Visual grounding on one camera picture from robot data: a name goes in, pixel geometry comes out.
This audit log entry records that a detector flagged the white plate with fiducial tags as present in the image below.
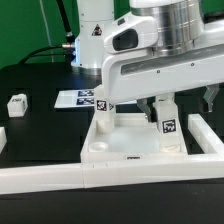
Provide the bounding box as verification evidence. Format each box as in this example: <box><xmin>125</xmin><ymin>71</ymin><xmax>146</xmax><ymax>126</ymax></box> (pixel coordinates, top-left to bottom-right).
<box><xmin>54</xmin><ymin>89</ymin><xmax>94</xmax><ymax>109</ymax></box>

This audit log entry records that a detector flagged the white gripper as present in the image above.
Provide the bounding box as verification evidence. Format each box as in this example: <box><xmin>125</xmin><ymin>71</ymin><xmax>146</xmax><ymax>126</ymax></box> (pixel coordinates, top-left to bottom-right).
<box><xmin>101</xmin><ymin>13</ymin><xmax>224</xmax><ymax>122</ymax></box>

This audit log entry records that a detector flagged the white square table top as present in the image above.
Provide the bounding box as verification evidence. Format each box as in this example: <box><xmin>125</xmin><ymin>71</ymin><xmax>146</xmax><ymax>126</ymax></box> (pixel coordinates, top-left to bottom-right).
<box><xmin>80</xmin><ymin>113</ymin><xmax>187</xmax><ymax>163</ymax></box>

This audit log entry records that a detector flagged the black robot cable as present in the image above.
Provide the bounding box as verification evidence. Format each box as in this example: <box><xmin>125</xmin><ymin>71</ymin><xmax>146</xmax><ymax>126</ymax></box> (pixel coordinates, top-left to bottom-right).
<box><xmin>18</xmin><ymin>0</ymin><xmax>78</xmax><ymax>65</ymax></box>

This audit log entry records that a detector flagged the white L-shaped obstacle fence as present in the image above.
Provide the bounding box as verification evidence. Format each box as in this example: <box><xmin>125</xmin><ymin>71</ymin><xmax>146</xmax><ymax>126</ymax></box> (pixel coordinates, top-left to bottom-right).
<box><xmin>0</xmin><ymin>114</ymin><xmax>224</xmax><ymax>195</ymax></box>

